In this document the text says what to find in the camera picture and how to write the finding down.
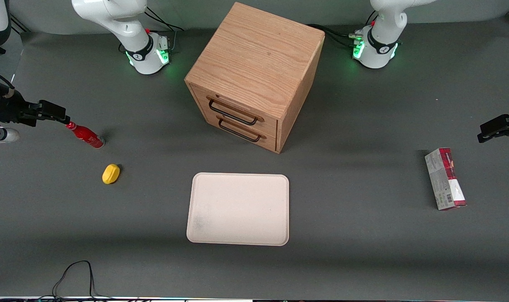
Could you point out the yellow lemon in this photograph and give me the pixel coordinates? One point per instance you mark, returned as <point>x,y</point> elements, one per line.
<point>110,174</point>

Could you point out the beige rectangular tray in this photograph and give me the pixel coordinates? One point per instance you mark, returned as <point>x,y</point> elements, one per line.
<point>237,209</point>

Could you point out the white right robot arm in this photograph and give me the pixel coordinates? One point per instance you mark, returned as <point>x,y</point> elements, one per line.
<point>124,25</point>

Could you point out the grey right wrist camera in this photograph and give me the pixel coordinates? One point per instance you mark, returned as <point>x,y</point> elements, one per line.
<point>1,135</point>

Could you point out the wooden two-drawer cabinet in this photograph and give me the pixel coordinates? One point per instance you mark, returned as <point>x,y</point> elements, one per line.
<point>254,63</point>

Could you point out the red coke bottle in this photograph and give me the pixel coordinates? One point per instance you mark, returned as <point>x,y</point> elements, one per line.
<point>86,136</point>

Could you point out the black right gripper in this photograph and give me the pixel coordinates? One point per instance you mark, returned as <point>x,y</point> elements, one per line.
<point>10,109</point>

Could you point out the grey and red carton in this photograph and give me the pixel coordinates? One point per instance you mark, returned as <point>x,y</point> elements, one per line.
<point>445,180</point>

